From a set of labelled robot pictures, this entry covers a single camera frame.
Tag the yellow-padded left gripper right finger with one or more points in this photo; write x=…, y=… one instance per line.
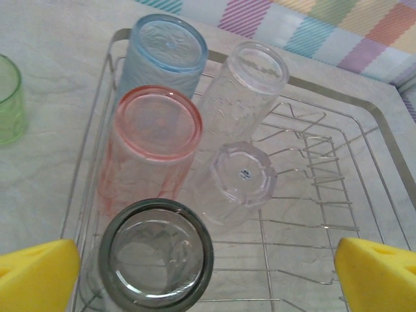
x=380, y=282

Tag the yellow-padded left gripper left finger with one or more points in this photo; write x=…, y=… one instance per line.
x=35, y=279

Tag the grey plastic cup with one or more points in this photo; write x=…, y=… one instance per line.
x=156, y=256

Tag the short clear plastic cup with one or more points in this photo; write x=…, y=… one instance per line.
x=242, y=175

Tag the pink plastic cup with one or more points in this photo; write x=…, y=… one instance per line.
x=156, y=123

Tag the tall clear plastic cup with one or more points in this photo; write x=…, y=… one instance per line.
x=247, y=97

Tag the blue plastic cup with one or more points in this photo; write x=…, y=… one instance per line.
x=169, y=42

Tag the green plastic cup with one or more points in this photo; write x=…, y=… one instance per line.
x=11, y=107

